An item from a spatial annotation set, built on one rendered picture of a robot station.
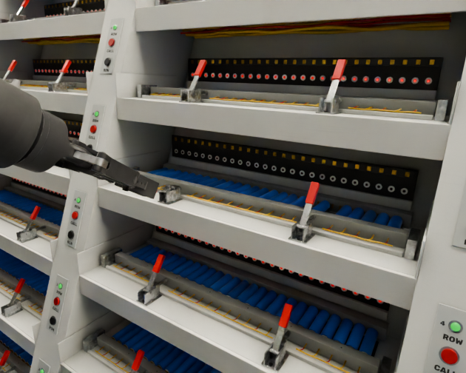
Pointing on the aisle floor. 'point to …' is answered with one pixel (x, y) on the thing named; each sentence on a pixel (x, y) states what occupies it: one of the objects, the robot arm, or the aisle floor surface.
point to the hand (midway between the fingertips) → (137, 183)
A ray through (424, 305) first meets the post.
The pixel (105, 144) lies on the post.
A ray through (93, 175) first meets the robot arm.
